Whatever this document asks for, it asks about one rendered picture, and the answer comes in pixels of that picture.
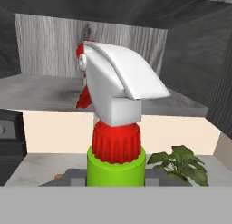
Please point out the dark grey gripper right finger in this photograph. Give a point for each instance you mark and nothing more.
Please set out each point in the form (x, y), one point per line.
(152, 174)

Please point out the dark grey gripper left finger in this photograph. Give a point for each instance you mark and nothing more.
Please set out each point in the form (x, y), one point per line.
(78, 174)

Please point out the green spray bottle white trigger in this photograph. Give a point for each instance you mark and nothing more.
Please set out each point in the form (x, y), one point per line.
(116, 170)

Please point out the dark grey cabinet door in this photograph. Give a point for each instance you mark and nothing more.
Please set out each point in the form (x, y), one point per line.
(223, 97)

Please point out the grey wood open cabinet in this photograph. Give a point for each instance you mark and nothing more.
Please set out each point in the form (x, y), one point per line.
(45, 52)

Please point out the small orange object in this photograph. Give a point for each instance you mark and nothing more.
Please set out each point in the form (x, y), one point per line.
(57, 176)

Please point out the green leafy plant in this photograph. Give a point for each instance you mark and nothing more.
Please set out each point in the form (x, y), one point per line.
(184, 167)

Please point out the black appliance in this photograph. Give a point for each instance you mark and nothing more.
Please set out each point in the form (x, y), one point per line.
(10, 143)

